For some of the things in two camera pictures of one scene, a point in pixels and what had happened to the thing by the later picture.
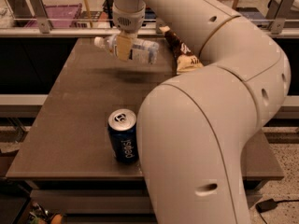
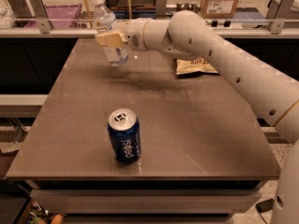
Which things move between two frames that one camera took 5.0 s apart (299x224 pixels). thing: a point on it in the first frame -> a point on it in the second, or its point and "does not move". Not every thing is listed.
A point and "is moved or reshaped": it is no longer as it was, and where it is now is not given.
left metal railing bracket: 38,10 does not move
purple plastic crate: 59,15 does not move
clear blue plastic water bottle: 140,50 is moved or reshaped
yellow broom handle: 87,6 does not move
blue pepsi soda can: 121,127 does not move
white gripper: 130,21 -> 135,35
